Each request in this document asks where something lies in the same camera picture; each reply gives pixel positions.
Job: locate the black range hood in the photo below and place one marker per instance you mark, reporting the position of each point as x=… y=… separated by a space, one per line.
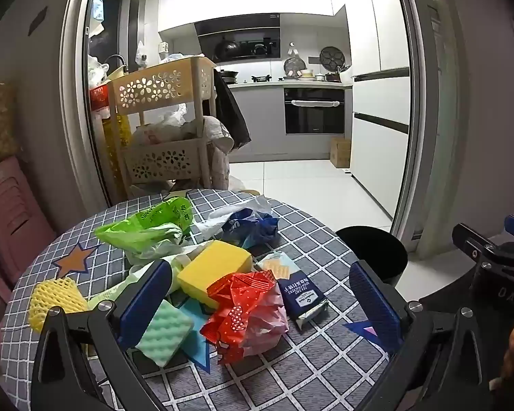
x=240 y=25

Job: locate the red container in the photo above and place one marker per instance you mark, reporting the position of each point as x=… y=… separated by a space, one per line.
x=98 y=98

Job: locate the pink plastic stool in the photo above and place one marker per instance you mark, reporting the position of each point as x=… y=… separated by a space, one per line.
x=13 y=205

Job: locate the dark blue cracker packet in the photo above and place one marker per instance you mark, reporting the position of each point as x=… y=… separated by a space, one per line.
x=302 y=302

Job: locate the red polka dot bag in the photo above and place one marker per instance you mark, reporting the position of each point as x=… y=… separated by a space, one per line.
x=235 y=312

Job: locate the grey kitchen counter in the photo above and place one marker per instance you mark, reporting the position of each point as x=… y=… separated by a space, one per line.
x=261 y=120

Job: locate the round perforated pan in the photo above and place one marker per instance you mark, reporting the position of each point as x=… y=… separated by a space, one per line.
x=332 y=58

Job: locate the mint green ribbed sponge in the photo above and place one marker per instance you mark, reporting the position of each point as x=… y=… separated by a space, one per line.
x=162 y=334

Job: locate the grey sliding door frame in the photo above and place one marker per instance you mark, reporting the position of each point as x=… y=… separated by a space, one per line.
x=428 y=115
x=75 y=94

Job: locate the black trash bin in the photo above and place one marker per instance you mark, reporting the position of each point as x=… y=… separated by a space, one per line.
x=368 y=261

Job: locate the white plastic bags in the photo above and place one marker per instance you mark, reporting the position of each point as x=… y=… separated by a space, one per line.
x=167 y=126

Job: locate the beige plastic storage cart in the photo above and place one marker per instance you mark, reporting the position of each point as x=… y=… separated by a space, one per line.
x=154 y=90

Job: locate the black hanging cloth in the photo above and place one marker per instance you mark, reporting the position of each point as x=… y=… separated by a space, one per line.
x=232 y=115

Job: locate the black built-in oven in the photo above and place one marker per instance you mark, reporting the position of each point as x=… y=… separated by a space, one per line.
x=312 y=115

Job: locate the gas stove burner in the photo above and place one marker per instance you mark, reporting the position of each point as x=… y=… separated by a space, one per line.
x=261 y=78

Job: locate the white woven sack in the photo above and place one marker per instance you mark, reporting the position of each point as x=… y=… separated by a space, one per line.
x=218 y=150

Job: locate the cardboard box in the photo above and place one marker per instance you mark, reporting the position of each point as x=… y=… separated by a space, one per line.
x=341 y=152

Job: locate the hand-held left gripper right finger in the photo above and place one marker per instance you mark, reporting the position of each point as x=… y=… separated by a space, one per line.
x=375 y=308

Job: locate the yellow sponge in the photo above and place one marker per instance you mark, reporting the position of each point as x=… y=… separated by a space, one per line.
x=214 y=265

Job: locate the white refrigerator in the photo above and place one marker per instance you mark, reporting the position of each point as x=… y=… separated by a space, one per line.
x=377 y=145

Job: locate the yellow mesh bag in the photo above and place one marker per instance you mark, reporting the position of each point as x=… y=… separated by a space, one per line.
x=115 y=145

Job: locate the green plastic bag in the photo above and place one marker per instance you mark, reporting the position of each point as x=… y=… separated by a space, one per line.
x=154 y=227

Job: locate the dark wall switch panel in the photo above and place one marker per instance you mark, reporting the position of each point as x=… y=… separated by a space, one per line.
x=37 y=20

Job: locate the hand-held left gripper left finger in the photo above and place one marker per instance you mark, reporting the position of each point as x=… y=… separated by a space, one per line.
x=147 y=299

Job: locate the yellow foam fruit net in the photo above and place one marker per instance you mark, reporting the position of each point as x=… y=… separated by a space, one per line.
x=55 y=295

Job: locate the white paper towel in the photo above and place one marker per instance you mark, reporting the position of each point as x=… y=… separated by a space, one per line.
x=216 y=219

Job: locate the blue plastic bag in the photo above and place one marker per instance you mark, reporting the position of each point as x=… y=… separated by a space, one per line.
x=257 y=227

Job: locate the round metal lid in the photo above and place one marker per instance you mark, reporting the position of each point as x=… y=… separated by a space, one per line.
x=294 y=66

